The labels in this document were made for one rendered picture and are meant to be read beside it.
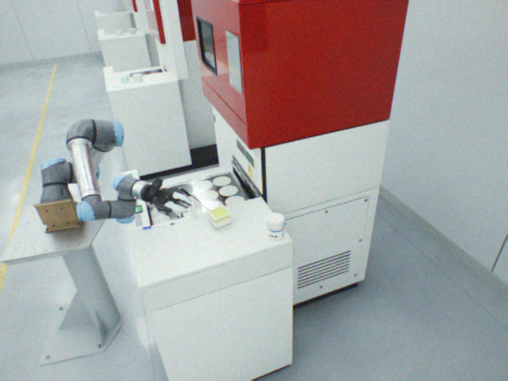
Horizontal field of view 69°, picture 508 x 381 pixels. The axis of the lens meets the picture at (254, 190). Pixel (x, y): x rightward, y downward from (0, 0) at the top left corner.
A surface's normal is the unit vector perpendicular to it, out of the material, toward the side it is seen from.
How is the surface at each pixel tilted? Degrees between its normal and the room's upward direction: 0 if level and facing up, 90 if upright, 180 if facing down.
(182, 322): 90
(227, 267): 90
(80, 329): 0
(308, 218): 90
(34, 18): 90
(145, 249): 0
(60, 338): 0
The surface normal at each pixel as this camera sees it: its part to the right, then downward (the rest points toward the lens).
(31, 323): -0.05, -0.83
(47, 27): 0.36, 0.50
